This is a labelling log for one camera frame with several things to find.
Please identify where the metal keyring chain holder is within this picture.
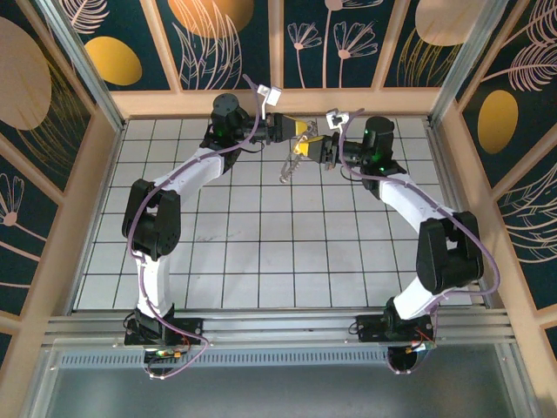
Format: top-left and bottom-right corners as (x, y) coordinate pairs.
(278, 117), (321, 184)

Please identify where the navy panel with pink flowers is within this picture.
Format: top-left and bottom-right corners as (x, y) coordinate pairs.
(282, 0), (398, 91)

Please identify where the navy panel with leaf outlines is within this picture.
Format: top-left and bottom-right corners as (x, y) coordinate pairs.
(154, 0), (273, 91)

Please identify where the navy panel, oval and feather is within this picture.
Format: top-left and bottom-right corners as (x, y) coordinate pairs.
(454, 0), (557, 189)

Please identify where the navy panel with yellow oval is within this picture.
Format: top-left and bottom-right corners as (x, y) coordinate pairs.
(56, 0), (175, 92)

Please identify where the navy panel, beige circle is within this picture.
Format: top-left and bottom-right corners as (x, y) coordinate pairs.
(381, 0), (487, 89)

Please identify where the navy panel with feather outlines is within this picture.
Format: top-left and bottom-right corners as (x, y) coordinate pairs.
(495, 163), (557, 311)

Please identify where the small circuit board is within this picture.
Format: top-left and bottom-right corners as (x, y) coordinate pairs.
(402, 338), (438, 356)
(144, 346), (193, 363)

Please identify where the navy panel with gold lines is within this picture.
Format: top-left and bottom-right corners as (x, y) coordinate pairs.
(0, 15), (97, 192)

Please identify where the navy panel with single flower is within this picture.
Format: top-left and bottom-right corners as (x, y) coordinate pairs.
(0, 152), (62, 317)

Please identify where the perforated grey metal sheet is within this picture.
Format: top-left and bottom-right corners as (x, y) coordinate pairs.
(25, 341), (540, 418)

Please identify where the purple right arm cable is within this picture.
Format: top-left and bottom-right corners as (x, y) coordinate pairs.
(338, 108), (500, 376)

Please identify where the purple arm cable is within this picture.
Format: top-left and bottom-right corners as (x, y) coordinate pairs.
(128, 73), (269, 381)
(338, 108), (500, 376)

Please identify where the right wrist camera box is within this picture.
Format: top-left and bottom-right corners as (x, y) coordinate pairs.
(325, 107), (352, 131)

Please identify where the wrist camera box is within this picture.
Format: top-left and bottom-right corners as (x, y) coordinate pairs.
(256, 84), (283, 106)
(325, 107), (352, 131)

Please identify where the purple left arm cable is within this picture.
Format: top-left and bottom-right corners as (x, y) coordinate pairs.
(128, 73), (269, 381)

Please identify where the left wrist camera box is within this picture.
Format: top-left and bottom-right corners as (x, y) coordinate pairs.
(256, 84), (283, 106)

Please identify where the aluminium corner post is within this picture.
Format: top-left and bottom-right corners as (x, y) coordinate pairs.
(428, 0), (513, 127)
(37, 0), (130, 134)

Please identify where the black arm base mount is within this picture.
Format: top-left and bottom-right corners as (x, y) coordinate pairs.
(354, 312), (437, 346)
(124, 313), (205, 347)

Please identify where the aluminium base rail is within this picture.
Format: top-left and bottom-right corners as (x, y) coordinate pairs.
(41, 311), (519, 349)

